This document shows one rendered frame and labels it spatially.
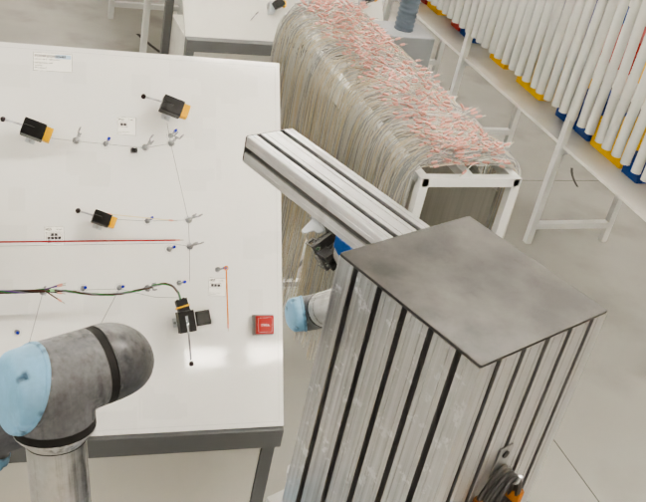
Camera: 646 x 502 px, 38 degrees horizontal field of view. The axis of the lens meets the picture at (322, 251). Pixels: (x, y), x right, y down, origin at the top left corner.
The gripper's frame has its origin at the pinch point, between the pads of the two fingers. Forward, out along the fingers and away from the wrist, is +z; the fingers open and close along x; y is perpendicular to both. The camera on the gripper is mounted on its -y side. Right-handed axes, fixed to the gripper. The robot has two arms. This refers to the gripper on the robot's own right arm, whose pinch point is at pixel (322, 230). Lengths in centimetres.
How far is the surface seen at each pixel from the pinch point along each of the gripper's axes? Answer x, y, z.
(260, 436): 46, 40, 18
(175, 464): 42, 63, 28
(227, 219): -5.6, 13.6, 34.0
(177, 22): -25, -66, 330
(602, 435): 200, -88, 106
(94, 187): -32, 38, 38
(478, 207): 47, -62, 54
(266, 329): 22.6, 22.5, 21.8
